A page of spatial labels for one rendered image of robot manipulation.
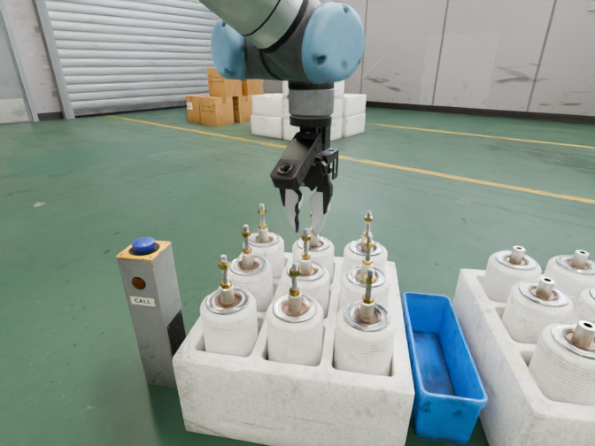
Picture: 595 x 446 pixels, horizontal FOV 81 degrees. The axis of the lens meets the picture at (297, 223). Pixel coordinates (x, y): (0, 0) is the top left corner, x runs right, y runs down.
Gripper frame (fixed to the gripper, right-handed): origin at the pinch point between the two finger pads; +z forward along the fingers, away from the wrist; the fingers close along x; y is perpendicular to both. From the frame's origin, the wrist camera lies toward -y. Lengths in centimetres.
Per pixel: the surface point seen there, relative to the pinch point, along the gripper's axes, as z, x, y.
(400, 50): -47, 86, 529
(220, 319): 9.9, 6.6, -18.1
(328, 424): 26.2, -11.9, -16.3
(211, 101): 8, 235, 270
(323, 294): 12.6, -4.5, -0.8
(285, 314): 9.2, -2.7, -13.2
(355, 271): 9.2, -9.1, 4.5
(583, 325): 6.5, -44.1, 0.3
